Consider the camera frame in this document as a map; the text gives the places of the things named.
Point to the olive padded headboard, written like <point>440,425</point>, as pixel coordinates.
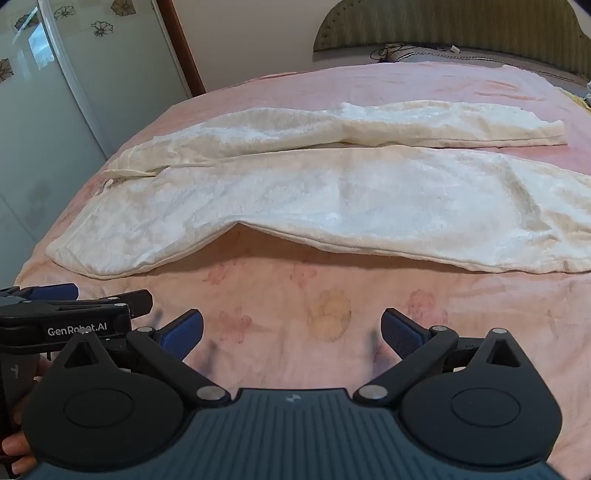
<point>443,23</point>

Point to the grey patterned pillow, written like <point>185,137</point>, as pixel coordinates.
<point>485,57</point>

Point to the white printed cloth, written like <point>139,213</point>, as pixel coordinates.
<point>588,94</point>

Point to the brown wooden door frame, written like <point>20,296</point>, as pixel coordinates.
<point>181,46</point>

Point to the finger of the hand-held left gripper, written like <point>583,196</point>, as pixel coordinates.
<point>136,301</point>
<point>53,291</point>

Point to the pink floral blanket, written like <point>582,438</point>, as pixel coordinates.
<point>277,304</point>

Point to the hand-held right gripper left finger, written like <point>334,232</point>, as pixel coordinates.
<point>184,333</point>

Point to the person's left hand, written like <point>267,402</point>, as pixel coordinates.
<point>16,450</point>

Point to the white floral wardrobe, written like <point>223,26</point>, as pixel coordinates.
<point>55,115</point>

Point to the cream yellow towel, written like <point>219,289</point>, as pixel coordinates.
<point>323,203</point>

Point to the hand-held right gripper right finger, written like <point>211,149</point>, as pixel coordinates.
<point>400,333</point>

